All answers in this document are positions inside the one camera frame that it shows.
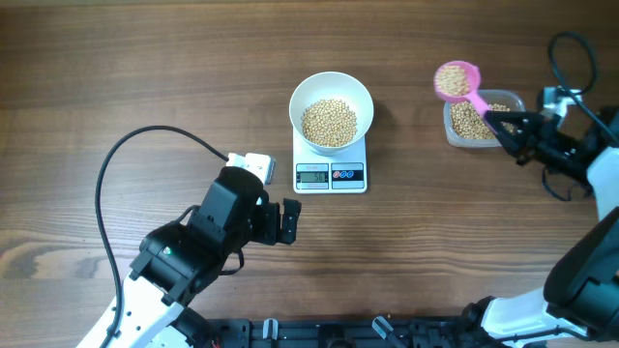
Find pink plastic measuring scoop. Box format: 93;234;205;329
433;61;497;134

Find black left camera cable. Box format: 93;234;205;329
94;125;231;348

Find black right camera cable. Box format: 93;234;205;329
540;30;619;203

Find white bowl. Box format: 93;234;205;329
288;72;374;156

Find soybeans in bowl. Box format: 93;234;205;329
302;99;358;148

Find soybeans in scoop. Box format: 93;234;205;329
434;65;470;97

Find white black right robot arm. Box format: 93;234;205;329
460;108;618;347

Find white digital kitchen scale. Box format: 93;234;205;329
293;131;368;194

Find clear plastic container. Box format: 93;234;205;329
443;89;525;148

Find soybeans in container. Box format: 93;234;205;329
450;101;495;140

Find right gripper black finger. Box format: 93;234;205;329
493;123;524;158
484;111;545;127

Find black camera cable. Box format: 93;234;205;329
540;30;619;203
94;125;231;348

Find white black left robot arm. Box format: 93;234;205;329
79;167;302;347

